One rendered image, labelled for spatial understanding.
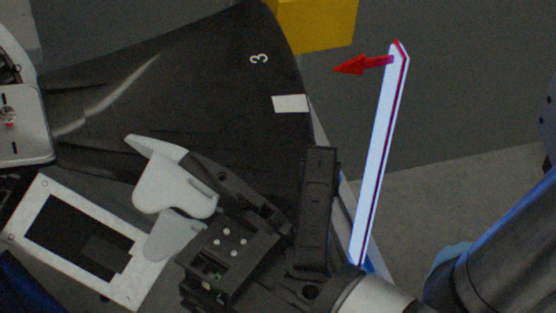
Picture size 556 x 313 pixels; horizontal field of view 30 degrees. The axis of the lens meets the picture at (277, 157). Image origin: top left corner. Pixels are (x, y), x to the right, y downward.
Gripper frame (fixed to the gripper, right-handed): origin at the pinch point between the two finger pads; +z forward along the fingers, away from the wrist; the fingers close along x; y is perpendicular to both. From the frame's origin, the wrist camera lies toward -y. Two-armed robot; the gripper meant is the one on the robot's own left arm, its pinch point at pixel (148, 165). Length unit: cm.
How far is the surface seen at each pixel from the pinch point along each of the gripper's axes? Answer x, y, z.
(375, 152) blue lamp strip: 15.3, -21.8, -9.4
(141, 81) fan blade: 0.5, -6.7, 6.4
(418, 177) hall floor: 129, -97, 15
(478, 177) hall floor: 130, -106, 4
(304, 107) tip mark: 3.8, -14.8, -5.3
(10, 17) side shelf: 35, -25, 49
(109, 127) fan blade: -0.2, -1.0, 4.9
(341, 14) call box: 18.5, -38.3, 5.2
